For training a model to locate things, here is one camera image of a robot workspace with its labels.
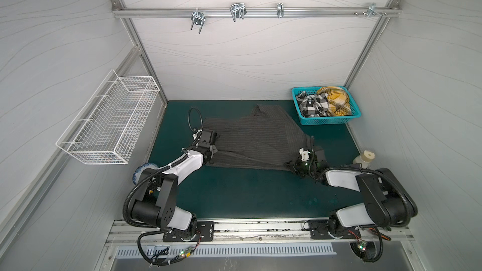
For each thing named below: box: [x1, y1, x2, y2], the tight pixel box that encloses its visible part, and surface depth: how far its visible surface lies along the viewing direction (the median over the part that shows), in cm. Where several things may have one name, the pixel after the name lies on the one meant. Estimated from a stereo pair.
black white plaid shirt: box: [296, 90, 330, 118], surface depth 109 cm
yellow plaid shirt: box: [316, 86, 352, 117], surface depth 109 cm
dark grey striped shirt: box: [202, 104, 314, 171], surface depth 103 cm
